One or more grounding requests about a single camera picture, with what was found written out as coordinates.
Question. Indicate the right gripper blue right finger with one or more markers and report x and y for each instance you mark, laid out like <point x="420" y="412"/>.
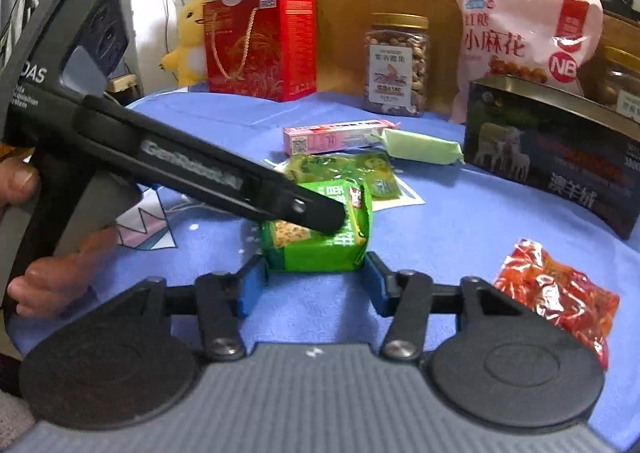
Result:
<point x="406" y="297"/>

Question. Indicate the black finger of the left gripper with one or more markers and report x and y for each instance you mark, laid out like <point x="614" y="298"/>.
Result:
<point x="319" y="206"/>

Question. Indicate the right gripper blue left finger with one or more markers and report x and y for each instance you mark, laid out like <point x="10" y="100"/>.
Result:
<point x="223" y="302"/>

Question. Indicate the green translucent candy bag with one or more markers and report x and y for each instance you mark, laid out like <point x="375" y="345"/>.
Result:
<point x="370" y="168"/>

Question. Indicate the pink long snack box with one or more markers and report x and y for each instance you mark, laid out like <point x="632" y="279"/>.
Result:
<point x="328" y="138"/>

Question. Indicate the light green snack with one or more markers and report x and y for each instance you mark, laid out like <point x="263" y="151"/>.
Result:
<point x="414" y="146"/>

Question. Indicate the red snack bag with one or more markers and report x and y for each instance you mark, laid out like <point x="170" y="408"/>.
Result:
<point x="561" y="295"/>

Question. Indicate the person's left hand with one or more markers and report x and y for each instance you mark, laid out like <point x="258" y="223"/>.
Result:
<point x="51" y="284"/>

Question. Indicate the blue printed tablecloth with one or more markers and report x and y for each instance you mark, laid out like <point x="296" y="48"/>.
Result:
<point x="464" y="222"/>

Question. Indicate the yellow duck plush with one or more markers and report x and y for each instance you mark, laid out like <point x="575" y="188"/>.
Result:
<point x="188" y="60"/>

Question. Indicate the nut jar gold lid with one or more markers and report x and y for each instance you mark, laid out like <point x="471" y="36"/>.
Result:
<point x="398" y="60"/>

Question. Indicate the red gift box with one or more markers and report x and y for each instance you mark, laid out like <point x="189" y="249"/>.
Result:
<point x="262" y="48"/>

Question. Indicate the black tin box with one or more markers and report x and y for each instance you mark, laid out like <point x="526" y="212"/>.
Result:
<point x="557" y="142"/>

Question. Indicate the pink twisted-dough snack bag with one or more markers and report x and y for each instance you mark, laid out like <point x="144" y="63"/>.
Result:
<point x="544" y="41"/>

